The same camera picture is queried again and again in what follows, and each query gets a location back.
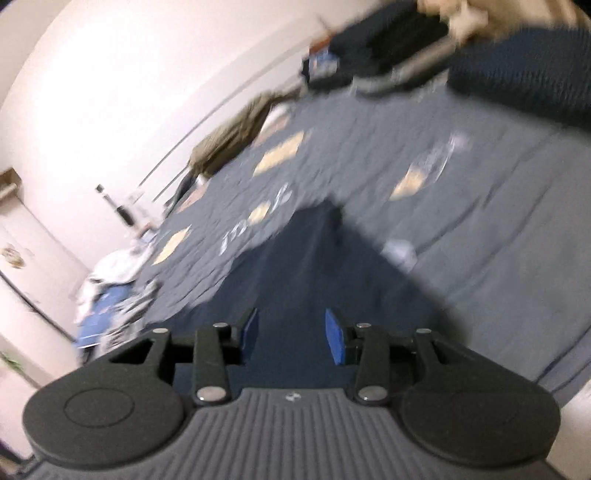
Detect cardboard box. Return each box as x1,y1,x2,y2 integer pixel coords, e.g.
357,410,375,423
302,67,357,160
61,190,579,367
0,167,22,200

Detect white crumpled garment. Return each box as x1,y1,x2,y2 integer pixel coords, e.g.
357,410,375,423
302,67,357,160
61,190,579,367
78,249,158,315

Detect blue printed cloth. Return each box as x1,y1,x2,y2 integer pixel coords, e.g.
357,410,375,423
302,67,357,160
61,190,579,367
73,286,134,348

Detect stack of dark folded clothes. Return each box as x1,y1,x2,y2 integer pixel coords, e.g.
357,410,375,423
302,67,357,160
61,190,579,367
302,4,455,95

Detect cartoon animal sticker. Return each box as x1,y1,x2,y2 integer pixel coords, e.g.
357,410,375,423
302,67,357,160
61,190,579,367
0,247,27,269

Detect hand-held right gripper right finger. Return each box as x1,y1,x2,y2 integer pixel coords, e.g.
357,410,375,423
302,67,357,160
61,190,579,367
324,307,482,408

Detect navy blue garment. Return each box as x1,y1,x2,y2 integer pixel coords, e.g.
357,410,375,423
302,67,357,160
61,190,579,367
174,198,468,402

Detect white wardrobe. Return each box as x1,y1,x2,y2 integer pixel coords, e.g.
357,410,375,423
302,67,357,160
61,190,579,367
0,171,95,462

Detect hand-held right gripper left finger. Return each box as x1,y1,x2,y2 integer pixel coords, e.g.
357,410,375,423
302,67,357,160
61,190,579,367
107,307,260,408

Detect black hanging tool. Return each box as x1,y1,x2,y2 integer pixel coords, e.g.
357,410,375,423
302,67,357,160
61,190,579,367
95,183,137,228

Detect dark dotted folded garment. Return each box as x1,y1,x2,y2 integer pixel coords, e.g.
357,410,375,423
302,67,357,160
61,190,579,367
447,14,591,131

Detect grey fish print bedspread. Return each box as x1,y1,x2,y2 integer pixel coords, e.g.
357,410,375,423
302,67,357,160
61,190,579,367
81,78,591,407

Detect grey crumpled garment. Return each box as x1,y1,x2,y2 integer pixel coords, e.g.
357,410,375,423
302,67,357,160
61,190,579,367
104,281,161,343

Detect olive folded blanket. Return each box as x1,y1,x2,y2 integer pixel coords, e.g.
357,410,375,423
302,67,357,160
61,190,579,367
188,91,297,180

